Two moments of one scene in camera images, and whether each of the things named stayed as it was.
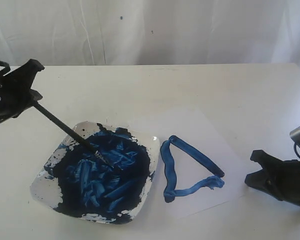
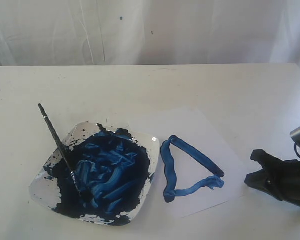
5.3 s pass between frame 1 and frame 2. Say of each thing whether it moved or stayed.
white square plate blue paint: stayed
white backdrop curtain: stayed
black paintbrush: moved
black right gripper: stayed
